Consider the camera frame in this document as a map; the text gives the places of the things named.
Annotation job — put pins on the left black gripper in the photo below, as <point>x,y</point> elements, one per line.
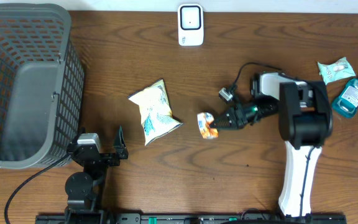
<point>113,159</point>

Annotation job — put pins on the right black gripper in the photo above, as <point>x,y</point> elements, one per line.
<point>235,117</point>

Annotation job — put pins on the small orange box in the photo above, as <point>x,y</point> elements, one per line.
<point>204,121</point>

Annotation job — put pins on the cream snack bag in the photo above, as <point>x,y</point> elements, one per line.
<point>155,112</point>

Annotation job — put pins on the teal Listerine mouthwash bottle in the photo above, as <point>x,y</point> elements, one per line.
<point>346,104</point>

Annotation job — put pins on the teal wet wipes packet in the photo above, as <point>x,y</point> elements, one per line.
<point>338,70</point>

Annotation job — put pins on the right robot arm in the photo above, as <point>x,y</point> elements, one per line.
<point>304,122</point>

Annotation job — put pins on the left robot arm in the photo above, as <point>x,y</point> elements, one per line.
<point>85,188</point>

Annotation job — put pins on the white barcode scanner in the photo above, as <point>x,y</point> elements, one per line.
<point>190,25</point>

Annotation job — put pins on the grey plastic mesh basket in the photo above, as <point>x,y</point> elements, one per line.
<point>41,85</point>

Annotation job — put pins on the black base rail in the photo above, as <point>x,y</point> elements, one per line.
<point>135,218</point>

